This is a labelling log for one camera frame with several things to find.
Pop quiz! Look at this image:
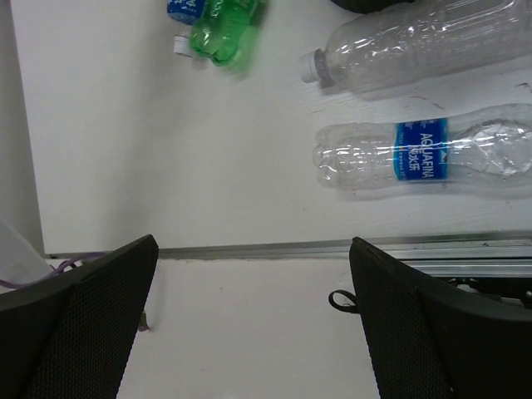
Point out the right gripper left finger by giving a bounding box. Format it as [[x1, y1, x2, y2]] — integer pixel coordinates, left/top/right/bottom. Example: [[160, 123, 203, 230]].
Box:
[[1, 234, 159, 398]]

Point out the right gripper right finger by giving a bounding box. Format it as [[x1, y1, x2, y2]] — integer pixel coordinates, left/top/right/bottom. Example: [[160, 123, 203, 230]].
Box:
[[349, 238, 531, 398]]

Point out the green plastic bottle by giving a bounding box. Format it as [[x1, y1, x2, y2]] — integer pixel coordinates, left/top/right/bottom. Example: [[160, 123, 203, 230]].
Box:
[[190, 0, 268, 67]]

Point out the blue label bottle white cap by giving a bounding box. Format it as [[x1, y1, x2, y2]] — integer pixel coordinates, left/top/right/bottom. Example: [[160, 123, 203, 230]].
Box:
[[166, 0, 206, 57]]

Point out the dark green plastic bin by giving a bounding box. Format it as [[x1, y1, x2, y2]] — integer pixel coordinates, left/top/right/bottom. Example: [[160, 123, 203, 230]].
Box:
[[331, 0, 414, 14]]

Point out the clear Aquafina bottle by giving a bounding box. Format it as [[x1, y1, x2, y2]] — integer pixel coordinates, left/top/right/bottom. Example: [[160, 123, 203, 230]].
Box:
[[313, 103, 531, 192]]

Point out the clear unlabelled plastic bottle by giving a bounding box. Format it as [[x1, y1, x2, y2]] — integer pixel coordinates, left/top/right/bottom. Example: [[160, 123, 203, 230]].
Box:
[[298, 1, 531, 94]]

